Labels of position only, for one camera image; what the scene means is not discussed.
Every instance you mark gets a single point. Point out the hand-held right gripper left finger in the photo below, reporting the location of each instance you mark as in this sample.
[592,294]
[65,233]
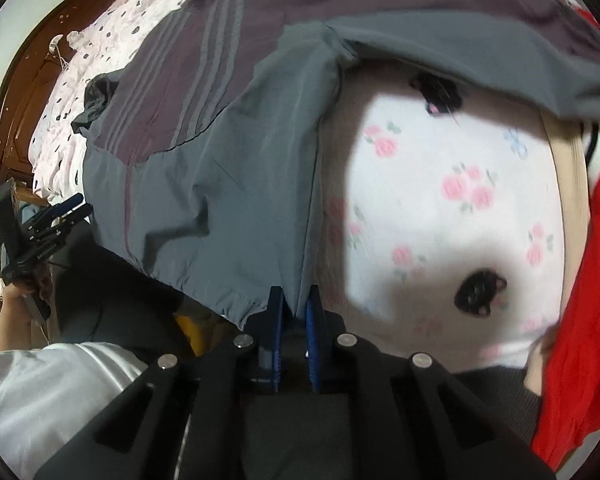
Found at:
[276,325]

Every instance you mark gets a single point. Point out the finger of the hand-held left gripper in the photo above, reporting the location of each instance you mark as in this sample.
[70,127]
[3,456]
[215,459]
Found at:
[72,217]
[62,204]

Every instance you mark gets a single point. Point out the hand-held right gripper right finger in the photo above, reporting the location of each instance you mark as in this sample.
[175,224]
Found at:
[312,332]

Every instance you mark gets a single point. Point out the person's left forearm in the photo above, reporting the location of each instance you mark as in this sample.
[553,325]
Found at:
[11,327]

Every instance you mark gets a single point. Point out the person's left hand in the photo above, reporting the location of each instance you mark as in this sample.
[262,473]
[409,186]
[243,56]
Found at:
[27,294]

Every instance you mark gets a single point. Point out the person's dark pants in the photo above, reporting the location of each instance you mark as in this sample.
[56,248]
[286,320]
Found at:
[110,290]

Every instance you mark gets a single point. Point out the wooden headboard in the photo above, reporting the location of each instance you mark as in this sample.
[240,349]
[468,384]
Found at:
[25,85]

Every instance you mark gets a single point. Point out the floral cat print quilt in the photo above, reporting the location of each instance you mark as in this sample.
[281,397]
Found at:
[430,220]

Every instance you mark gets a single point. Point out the red and white jersey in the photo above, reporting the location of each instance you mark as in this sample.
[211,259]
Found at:
[590,310]

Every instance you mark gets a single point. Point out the beige garment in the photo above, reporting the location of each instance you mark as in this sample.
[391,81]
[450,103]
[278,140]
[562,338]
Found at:
[572,200]

